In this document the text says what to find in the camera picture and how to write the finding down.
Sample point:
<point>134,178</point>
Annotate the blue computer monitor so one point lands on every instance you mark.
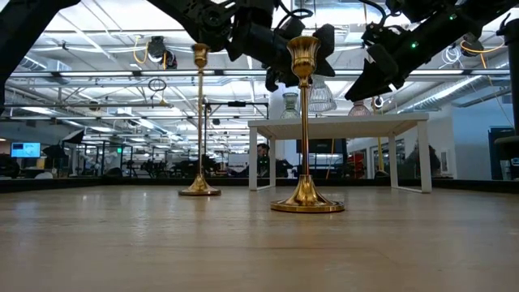
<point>25,149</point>

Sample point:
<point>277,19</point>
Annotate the white perforated metal shelf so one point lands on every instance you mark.
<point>340,123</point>

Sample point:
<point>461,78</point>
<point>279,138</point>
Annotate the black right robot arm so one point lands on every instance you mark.
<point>446,24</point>

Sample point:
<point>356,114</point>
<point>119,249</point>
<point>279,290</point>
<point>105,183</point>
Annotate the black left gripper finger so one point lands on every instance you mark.
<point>275,79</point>
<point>326,48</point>

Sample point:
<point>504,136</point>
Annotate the black ceiling mounted camera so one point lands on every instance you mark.
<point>158,50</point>

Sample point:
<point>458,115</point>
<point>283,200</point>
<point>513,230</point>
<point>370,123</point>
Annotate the tall gold candlestick small cup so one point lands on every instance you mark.
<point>200,121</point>

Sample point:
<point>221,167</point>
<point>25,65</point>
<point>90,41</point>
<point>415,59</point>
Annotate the person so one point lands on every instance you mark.
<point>262,156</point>

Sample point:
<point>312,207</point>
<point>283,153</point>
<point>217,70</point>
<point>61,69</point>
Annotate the clear glass candle holder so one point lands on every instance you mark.
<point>322,99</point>

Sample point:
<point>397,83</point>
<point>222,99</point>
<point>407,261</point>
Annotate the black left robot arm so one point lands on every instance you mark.
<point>16,32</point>

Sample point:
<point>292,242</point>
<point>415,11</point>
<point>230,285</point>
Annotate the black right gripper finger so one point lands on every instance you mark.
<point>365,87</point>
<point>385,61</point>

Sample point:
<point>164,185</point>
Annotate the clear glass vase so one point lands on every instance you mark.
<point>290,106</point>

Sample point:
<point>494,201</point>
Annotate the tall gold candlestick wide cup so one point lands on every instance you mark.
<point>304,121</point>

